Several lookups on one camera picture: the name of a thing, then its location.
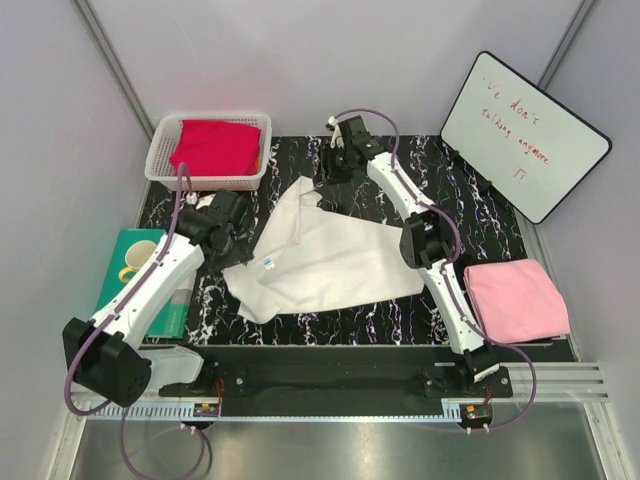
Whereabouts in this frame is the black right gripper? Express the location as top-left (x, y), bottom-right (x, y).
top-left (312, 144), bottom-right (353, 187)

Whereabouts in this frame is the white t shirt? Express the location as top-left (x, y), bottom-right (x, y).
top-left (223, 177), bottom-right (424, 324)

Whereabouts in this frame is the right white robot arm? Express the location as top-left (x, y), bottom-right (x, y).
top-left (320, 109), bottom-right (500, 397)

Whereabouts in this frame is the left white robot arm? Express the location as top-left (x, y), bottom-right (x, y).
top-left (62, 190), bottom-right (252, 414)

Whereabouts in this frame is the yellow mug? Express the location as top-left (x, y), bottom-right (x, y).
top-left (118, 240), bottom-right (156, 283)

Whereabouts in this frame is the magenta folded t shirt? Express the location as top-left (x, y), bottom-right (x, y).
top-left (170, 119), bottom-right (261, 177)

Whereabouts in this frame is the white plastic laundry basket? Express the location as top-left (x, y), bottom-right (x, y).
top-left (145, 111), bottom-right (272, 191)

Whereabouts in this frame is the teal book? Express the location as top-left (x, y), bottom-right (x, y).
top-left (96, 229), bottom-right (196, 339)

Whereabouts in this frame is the pink folded t shirt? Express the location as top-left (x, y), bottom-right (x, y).
top-left (464, 259), bottom-right (570, 344)

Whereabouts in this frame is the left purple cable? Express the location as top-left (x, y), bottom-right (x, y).
top-left (64, 162), bottom-right (216, 476)

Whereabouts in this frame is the purple cable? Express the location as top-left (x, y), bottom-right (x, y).
top-left (64, 162), bottom-right (216, 476)
top-left (334, 107), bottom-right (539, 432)

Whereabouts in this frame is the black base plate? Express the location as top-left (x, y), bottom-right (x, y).
top-left (160, 345), bottom-right (513, 400)

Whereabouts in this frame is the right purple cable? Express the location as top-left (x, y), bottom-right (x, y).
top-left (334, 107), bottom-right (539, 432)

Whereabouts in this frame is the white whiteboard black frame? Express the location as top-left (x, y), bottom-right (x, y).
top-left (440, 51), bottom-right (612, 224)

